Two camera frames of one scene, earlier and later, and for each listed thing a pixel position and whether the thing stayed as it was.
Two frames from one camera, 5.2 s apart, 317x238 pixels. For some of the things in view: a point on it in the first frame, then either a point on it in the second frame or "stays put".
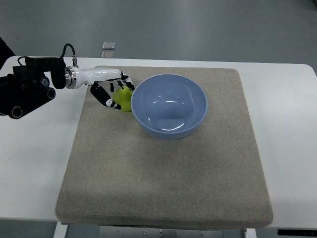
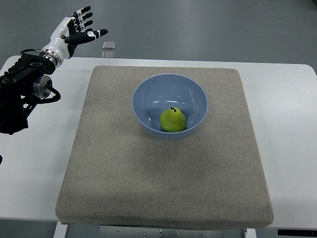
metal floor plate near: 108,54 stays put
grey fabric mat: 117,174 stays put
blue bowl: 169,106 stays put
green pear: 123,97 -> 172,119
